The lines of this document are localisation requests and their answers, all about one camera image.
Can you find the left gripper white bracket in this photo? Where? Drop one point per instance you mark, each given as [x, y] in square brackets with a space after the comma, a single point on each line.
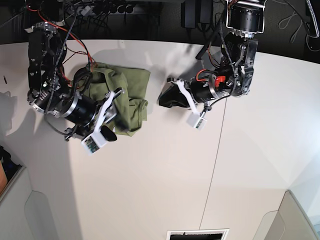
[189, 94]

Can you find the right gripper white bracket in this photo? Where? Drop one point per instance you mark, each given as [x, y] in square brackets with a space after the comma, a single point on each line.
[90, 116]

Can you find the green t-shirt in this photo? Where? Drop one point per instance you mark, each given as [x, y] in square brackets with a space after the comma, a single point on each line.
[131, 105]

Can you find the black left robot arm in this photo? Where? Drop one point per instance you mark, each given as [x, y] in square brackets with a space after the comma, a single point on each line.
[237, 26]

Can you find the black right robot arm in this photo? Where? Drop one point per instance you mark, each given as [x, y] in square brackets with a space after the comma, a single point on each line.
[51, 92]

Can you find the black box under table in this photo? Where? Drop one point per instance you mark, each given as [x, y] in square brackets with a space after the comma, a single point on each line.
[194, 12]

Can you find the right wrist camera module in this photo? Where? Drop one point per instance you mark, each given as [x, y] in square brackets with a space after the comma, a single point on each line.
[93, 142]

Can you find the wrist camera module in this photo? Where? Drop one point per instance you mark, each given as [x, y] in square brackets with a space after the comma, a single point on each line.
[196, 121]
[93, 142]

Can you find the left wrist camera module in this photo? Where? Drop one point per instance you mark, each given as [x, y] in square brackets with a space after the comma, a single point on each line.
[196, 121]

